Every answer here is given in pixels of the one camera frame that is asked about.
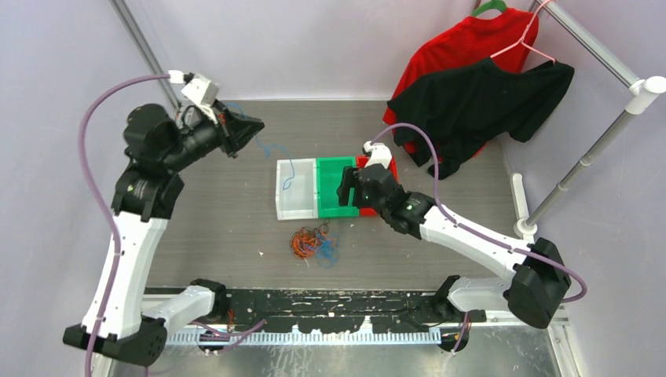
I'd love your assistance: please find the blue cable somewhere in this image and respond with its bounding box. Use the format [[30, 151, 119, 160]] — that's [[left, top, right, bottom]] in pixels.
[[312, 231, 342, 270], [225, 101, 295, 189]]

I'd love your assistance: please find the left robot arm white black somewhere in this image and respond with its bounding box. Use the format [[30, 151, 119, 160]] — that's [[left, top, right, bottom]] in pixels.
[[63, 101, 265, 367]]

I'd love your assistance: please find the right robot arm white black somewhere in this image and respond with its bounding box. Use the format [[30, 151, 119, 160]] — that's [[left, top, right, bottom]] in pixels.
[[337, 164, 573, 329]]

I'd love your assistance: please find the red plastic bin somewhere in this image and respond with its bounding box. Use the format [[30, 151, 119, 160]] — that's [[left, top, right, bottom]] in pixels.
[[353, 156, 399, 217]]

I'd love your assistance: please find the green plastic bin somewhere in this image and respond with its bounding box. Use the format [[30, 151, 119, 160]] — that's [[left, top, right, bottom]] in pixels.
[[316, 156, 360, 218]]

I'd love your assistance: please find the white plastic bin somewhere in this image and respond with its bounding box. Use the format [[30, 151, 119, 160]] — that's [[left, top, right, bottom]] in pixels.
[[275, 159, 318, 221]]

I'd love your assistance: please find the black t-shirt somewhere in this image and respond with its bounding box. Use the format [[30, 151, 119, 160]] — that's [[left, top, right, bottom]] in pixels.
[[387, 58, 575, 179]]

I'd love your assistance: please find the red t-shirt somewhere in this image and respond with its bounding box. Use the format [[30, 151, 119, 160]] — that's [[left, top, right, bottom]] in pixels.
[[391, 8, 532, 167]]

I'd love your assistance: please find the pink hanger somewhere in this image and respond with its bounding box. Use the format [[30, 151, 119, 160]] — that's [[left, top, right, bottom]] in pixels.
[[490, 0, 557, 63]]

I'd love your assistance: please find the green hanger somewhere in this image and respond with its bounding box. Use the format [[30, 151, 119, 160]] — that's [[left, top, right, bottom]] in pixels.
[[470, 0, 508, 17]]

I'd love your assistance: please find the metal clothes rack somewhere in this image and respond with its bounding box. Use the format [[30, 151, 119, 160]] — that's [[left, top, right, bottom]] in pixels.
[[510, 0, 666, 292]]

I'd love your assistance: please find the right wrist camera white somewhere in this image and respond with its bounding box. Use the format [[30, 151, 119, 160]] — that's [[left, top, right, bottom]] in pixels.
[[362, 141, 393, 170]]

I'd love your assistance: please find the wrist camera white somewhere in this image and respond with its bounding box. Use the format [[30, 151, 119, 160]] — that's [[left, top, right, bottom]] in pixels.
[[362, 141, 393, 170], [167, 70, 219, 124]]

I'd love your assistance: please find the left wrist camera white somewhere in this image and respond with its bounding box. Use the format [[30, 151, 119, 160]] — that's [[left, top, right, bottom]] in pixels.
[[167, 70, 219, 124]]

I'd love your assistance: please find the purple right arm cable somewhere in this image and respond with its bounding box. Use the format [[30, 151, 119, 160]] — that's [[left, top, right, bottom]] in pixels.
[[369, 123, 588, 304]]

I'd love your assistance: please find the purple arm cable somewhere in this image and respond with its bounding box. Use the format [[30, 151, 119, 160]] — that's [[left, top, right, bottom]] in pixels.
[[78, 74, 173, 377], [369, 123, 588, 304]]

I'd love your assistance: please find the blue cable in tangle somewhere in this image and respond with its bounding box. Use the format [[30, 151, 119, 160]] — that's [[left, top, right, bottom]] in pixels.
[[312, 231, 342, 270]]

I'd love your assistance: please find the brown cable bundle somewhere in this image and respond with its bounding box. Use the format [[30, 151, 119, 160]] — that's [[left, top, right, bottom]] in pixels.
[[296, 221, 332, 266]]

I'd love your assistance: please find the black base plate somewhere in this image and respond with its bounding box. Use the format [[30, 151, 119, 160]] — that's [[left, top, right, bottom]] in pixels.
[[196, 289, 463, 334]]

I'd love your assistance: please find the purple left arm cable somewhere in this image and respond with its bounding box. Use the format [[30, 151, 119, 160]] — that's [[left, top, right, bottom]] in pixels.
[[78, 74, 173, 377]]

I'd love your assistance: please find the white perforated cable duct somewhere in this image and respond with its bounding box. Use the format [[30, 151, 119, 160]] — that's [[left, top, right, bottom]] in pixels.
[[166, 328, 441, 346]]

